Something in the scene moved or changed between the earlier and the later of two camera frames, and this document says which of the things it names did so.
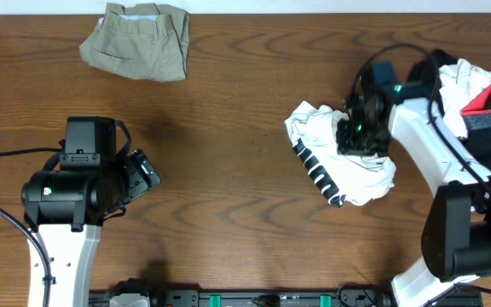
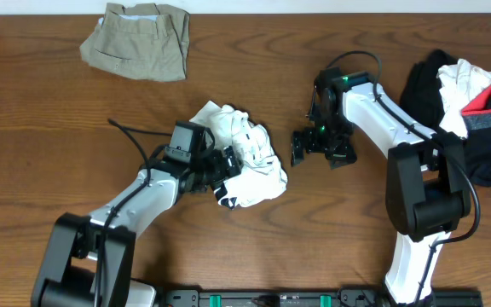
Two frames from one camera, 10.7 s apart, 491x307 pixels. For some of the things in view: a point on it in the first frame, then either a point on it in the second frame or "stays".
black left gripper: [141, 174] to [230, 161]
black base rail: [343, 297] stays
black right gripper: [346, 145] to [345, 154]
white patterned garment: [459, 83] stays
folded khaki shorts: [142, 41] stays
